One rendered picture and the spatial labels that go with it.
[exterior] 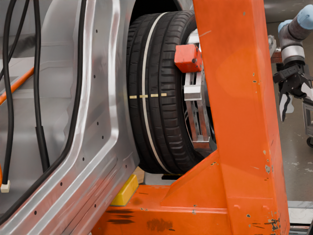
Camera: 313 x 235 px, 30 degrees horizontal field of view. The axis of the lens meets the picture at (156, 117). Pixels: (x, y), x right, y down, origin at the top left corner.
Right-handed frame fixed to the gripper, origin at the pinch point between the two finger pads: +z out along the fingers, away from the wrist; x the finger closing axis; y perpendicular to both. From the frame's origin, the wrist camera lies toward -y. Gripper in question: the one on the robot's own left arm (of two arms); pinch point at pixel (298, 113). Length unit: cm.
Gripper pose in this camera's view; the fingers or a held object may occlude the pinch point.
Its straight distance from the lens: 195.4
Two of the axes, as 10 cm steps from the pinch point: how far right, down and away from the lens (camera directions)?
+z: 0.4, 9.0, -4.4
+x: -5.8, 3.8, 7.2
